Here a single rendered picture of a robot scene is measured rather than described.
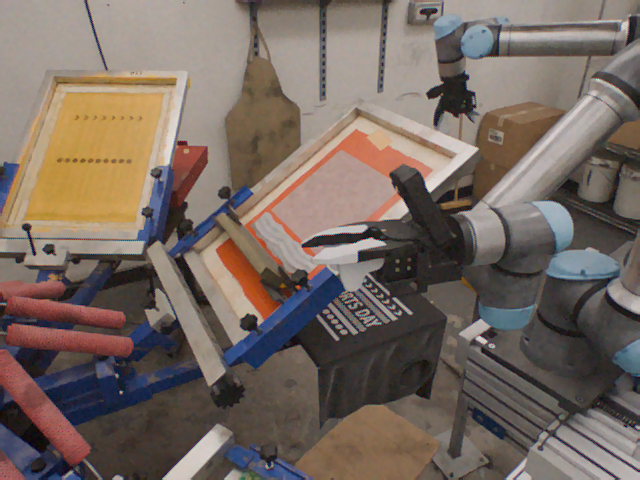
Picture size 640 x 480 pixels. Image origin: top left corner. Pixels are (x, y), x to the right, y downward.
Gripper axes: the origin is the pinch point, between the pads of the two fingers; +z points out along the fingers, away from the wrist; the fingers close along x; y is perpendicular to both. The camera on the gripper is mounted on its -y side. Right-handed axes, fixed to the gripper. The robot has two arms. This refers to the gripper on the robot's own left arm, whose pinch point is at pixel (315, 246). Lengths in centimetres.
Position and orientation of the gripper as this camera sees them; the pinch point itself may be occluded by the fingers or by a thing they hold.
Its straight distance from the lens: 63.2
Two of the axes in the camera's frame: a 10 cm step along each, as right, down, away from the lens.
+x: -2.7, -3.7, 8.9
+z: -9.6, 1.4, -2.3
